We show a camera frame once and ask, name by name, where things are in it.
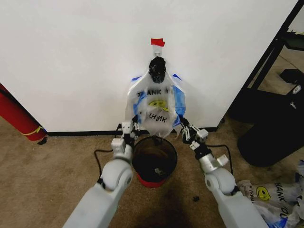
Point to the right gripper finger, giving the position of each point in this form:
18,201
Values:
190,136
185,124

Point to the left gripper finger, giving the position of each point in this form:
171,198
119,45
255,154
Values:
135,121
133,134

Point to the thank you plastic garbage bag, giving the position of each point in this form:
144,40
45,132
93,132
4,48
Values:
156,104

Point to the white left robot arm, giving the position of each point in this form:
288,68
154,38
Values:
102,202

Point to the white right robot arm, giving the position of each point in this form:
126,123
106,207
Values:
228,202

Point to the black trash bin red base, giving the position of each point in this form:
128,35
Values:
154,161

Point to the small pale rubbish piece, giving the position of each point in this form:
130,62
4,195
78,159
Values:
158,171

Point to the black baseboard strip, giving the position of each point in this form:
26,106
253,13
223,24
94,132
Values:
83,133

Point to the small black floor scrap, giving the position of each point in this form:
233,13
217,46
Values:
42,141
196,198

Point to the red tape strip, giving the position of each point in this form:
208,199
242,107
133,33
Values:
157,42

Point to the crumpled thank you plastic bags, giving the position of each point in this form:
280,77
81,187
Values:
273,197

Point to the red cylinder with yellow band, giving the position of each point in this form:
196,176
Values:
16,114

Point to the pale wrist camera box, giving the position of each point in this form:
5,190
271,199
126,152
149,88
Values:
203,133
126,127

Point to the white wall hook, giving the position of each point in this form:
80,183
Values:
157,51

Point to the black metal shelf frame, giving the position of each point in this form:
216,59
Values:
261,61

